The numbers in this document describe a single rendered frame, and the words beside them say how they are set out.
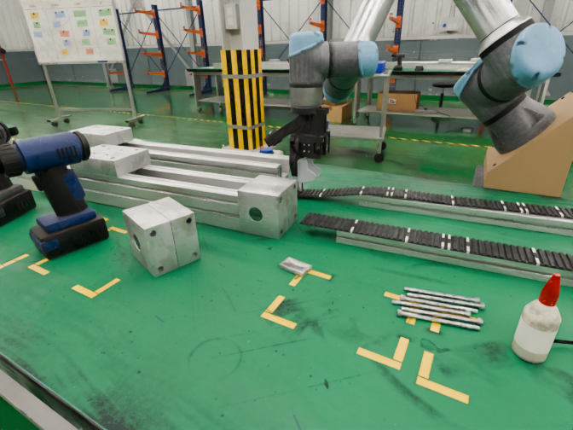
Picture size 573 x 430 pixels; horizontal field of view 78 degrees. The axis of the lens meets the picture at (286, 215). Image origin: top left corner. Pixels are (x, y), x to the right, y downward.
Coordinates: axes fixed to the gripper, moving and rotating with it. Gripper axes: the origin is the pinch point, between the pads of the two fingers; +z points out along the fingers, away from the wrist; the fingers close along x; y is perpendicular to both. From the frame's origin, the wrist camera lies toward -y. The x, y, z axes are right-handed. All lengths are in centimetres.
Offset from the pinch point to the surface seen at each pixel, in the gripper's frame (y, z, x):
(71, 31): -498, -65, 336
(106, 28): -442, -66, 351
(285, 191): 5.2, -6.5, -20.1
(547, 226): 55, 1, -1
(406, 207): 27.3, 1.4, -1.8
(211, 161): -22.9, -5.5, -4.7
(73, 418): -1, 5, -66
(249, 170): -12.2, -4.0, -3.6
